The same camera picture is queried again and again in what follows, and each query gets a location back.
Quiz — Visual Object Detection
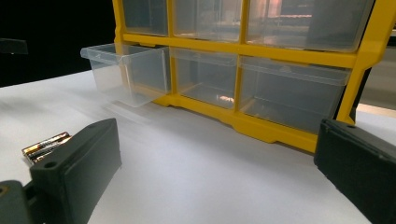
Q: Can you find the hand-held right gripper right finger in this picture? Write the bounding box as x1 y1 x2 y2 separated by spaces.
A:
313 119 396 224

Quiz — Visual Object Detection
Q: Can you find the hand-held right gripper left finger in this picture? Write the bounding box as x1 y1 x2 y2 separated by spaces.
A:
29 118 122 224

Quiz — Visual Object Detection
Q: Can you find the gold and black battery pack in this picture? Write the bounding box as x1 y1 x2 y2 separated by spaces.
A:
21 131 73 166

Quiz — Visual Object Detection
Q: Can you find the clear plastic drawer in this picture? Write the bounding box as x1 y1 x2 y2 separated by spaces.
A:
79 42 172 108

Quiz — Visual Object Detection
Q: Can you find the yellow and black organizer cabinet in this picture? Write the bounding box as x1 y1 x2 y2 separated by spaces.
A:
111 0 396 154

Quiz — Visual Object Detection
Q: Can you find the grid of clear drawers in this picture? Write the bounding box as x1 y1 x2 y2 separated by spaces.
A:
121 0 376 134

